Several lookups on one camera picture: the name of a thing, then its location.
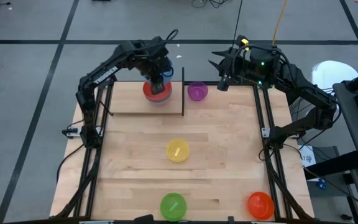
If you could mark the red-orange plastic bowl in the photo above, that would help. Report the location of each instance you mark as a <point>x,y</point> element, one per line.
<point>148,90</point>

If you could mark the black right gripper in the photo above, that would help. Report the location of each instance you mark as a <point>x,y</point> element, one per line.
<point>253,67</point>

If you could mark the white paper sheet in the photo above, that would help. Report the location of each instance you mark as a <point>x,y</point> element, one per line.
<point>306,155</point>

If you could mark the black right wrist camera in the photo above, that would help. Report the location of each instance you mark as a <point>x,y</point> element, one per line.
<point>223,84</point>

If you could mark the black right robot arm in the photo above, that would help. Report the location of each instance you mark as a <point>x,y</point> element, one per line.
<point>306,87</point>

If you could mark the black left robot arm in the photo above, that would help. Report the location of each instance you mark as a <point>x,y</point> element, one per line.
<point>104,74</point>

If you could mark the purple plastic bowl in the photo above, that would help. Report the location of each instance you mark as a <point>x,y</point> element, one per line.
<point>197,91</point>

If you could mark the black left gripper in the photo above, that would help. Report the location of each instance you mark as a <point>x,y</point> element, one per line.
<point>157,67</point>

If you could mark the orange plastic bowl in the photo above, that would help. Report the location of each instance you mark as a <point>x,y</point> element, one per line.
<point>261,206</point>

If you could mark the black desk beam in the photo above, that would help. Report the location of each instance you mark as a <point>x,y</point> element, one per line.
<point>331,166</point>

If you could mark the black aluminium table frame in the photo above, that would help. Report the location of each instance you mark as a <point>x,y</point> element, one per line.
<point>235,83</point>

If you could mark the small blue object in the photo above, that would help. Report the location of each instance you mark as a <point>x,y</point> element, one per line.
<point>321,184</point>

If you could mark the green plastic bowl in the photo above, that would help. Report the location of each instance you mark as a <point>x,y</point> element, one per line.
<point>168,202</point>

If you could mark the yellow plastic bowl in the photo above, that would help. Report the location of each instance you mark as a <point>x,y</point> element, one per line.
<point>172,146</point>

